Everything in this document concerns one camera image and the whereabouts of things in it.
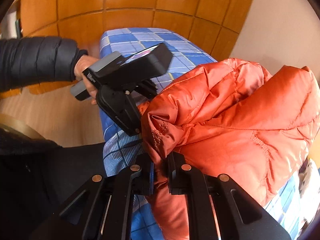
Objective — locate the wooden wardrobe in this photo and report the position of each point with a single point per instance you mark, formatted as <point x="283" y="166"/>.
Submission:
<point x="196" y="31"/>

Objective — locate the orange quilted down jacket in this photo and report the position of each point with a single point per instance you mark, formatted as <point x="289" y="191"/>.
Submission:
<point x="231" y="117"/>

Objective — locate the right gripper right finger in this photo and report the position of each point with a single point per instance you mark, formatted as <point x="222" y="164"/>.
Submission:
<point x="218" y="207"/>

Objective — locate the left forearm dark sleeve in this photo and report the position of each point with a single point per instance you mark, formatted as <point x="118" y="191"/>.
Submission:
<point x="33" y="60"/>

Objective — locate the left hand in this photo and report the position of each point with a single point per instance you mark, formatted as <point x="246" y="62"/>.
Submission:
<point x="83" y="63"/>

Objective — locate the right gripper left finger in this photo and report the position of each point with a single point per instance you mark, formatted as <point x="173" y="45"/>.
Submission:
<point x="101" y="209"/>

